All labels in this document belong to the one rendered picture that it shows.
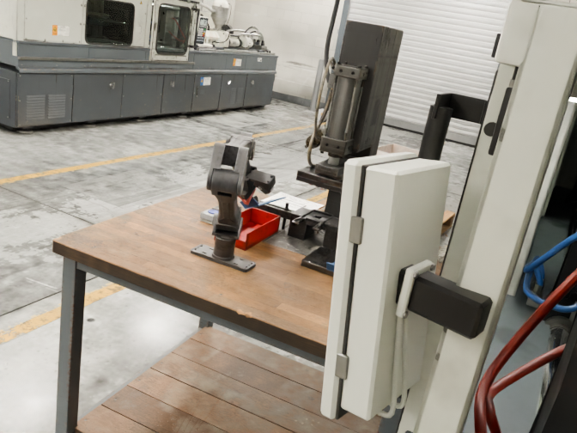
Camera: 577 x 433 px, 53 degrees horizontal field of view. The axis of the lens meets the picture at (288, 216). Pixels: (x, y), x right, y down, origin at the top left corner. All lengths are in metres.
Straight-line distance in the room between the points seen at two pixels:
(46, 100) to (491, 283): 6.41
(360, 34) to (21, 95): 5.14
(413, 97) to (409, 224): 10.59
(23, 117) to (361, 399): 6.17
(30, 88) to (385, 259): 6.19
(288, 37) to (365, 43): 10.45
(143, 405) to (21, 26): 4.99
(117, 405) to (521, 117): 1.84
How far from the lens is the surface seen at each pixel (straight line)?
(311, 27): 12.19
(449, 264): 0.96
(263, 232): 1.95
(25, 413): 2.61
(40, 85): 6.85
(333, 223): 2.00
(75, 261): 1.82
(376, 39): 1.97
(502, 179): 0.75
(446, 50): 11.21
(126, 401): 2.29
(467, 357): 0.83
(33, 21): 6.74
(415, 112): 11.35
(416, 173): 0.77
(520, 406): 1.30
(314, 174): 1.96
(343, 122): 1.92
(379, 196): 0.75
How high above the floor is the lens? 1.62
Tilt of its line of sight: 19 degrees down
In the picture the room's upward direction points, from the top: 10 degrees clockwise
